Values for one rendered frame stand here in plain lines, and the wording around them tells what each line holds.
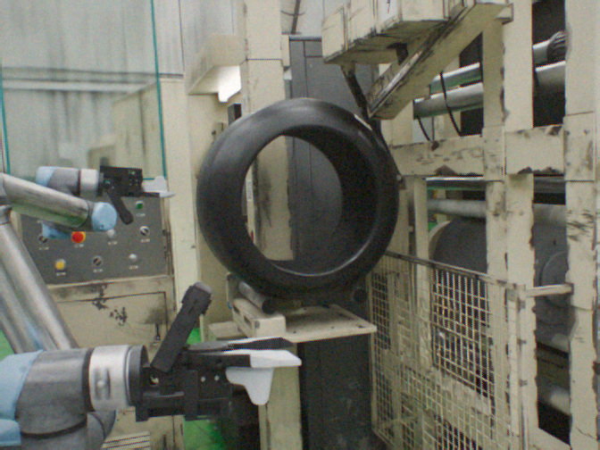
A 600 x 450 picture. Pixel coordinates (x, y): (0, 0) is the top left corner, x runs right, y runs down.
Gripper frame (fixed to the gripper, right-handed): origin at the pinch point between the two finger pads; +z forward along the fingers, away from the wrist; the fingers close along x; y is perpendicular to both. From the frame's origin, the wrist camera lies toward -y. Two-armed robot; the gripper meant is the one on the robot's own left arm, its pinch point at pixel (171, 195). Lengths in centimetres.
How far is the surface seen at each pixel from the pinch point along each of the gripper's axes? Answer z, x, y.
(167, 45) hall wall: 72, 949, 224
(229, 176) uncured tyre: 14.1, -12.2, 6.8
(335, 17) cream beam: 49, 10, 59
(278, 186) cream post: 38.1, 25.3, 4.7
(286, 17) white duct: 51, 79, 75
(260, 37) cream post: 29, 26, 53
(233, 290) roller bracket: 24.3, 22.1, -31.2
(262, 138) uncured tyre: 22.3, -12.4, 17.8
